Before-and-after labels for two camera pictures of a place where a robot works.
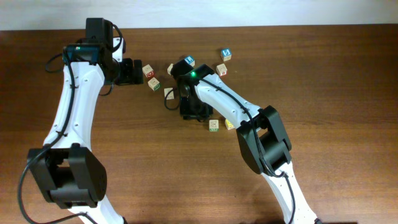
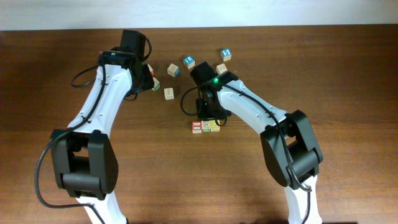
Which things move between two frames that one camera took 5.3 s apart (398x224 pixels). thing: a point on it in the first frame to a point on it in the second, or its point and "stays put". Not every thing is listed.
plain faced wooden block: (170, 96) stays put
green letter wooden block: (154, 84) stays put
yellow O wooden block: (229, 125) to (214, 126)
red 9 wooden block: (221, 70) stays put
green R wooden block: (213, 126) to (206, 126)
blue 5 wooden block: (226, 54) stays put
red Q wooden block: (148, 71) stays put
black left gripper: (127, 76) to (147, 78)
